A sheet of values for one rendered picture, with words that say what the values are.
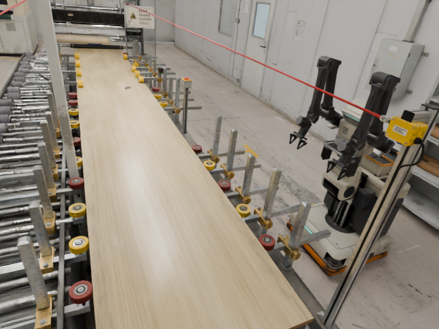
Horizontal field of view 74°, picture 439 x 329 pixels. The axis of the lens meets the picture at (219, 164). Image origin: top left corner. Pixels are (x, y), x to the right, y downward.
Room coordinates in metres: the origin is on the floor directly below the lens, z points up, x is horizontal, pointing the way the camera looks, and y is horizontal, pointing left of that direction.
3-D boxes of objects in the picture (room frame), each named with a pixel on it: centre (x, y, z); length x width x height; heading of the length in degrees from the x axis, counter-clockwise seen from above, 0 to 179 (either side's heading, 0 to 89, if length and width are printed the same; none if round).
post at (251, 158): (1.53, -0.18, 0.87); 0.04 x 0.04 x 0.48; 27
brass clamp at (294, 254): (1.10, -0.40, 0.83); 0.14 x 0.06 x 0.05; 27
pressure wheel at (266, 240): (1.06, -0.27, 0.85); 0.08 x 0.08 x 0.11
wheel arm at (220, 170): (1.81, -0.11, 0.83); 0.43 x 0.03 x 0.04; 117
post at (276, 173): (1.30, -0.30, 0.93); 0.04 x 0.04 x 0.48; 27
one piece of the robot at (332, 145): (1.92, -0.87, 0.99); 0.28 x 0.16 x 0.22; 27
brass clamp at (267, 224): (1.32, -0.29, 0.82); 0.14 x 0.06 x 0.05; 27
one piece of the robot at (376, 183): (2.09, -1.21, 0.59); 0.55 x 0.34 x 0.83; 27
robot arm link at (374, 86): (1.65, -0.81, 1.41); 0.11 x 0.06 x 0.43; 27
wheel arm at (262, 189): (1.59, -0.22, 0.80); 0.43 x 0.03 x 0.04; 117
